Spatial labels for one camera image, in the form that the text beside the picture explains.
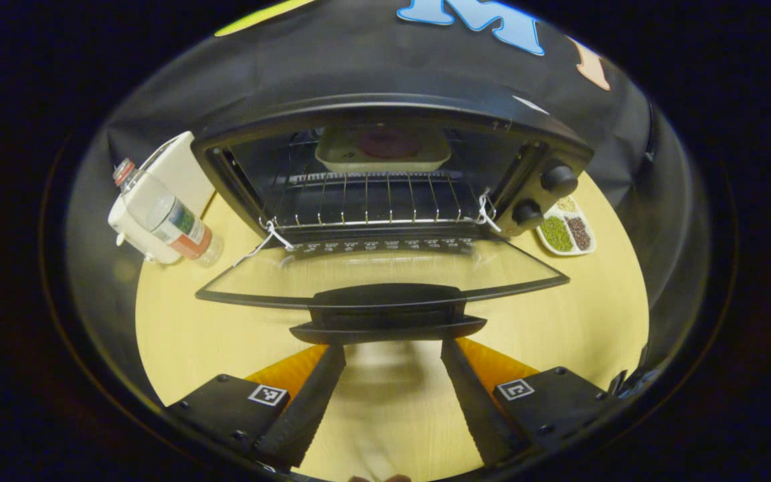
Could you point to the white digital scale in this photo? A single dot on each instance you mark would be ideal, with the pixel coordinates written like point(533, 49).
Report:
point(185, 167)

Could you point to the metal oven rack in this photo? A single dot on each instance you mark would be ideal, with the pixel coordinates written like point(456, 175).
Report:
point(365, 223)

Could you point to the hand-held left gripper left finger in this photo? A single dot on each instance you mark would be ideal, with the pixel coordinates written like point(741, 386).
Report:
point(312, 402)

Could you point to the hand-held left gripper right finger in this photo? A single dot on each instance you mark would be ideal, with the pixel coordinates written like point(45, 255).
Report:
point(476, 408)

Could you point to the black backdrop cloth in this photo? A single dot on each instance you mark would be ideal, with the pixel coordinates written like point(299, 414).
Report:
point(359, 53)

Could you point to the pink round food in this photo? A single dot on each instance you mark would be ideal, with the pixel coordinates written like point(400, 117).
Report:
point(389, 144)

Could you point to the clear plastic bottle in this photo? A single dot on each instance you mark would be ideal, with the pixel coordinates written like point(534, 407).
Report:
point(158, 211)

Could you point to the white square plate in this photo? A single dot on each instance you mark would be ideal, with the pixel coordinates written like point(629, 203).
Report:
point(345, 163)

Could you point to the black electric oven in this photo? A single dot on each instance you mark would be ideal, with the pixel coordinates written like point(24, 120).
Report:
point(359, 110)

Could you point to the white divided tray of beans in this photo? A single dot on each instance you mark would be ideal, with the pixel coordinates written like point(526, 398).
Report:
point(556, 234)

